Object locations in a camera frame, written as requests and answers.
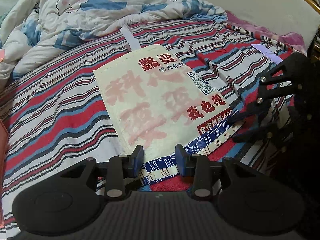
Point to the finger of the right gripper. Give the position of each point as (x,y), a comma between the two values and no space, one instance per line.
(252,135)
(254,108)

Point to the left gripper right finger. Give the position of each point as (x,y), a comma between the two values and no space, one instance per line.
(186,163)

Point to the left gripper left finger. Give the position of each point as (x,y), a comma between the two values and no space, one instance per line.
(134,162)

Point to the cream printed shopping bag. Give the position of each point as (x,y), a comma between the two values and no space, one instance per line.
(156,101)

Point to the red blue striped bedsheet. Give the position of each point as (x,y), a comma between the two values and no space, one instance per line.
(55,115)

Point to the white headboard with wooden rim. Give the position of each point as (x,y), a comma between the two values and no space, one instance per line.
(279,16)

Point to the white blue patterned quilt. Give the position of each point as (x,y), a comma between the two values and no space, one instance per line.
(36,31)

